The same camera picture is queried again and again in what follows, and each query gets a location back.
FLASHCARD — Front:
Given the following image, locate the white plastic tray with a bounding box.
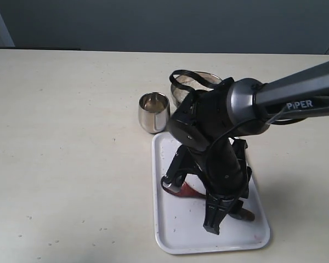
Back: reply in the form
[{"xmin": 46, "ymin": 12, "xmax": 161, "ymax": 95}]
[{"xmin": 152, "ymin": 132, "xmax": 270, "ymax": 254}]

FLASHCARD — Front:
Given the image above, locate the steel cup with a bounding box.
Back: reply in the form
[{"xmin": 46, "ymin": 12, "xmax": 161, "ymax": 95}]
[{"xmin": 138, "ymin": 92, "xmax": 170, "ymax": 134}]

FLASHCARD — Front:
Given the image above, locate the steel bowl with rice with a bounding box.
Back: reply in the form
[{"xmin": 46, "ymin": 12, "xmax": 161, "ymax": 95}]
[{"xmin": 170, "ymin": 71, "xmax": 222, "ymax": 108}]

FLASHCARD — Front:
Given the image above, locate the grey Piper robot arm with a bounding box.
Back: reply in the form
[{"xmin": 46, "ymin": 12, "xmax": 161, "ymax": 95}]
[{"xmin": 161, "ymin": 61, "xmax": 329, "ymax": 235}]

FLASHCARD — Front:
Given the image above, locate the dark wooden spoon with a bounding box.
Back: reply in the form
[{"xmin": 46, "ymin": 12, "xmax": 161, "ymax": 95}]
[{"xmin": 162, "ymin": 182, "xmax": 255, "ymax": 221}]

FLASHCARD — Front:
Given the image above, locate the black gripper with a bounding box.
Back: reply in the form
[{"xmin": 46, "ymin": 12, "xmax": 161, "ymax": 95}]
[{"xmin": 161, "ymin": 138, "xmax": 248, "ymax": 235}]

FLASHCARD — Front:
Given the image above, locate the black camera cable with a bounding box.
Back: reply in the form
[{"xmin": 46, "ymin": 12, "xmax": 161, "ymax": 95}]
[{"xmin": 168, "ymin": 70, "xmax": 329, "ymax": 192}]

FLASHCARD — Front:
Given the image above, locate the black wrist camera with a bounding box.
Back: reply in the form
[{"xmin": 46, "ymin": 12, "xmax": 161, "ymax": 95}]
[{"xmin": 167, "ymin": 92, "xmax": 209, "ymax": 152}]

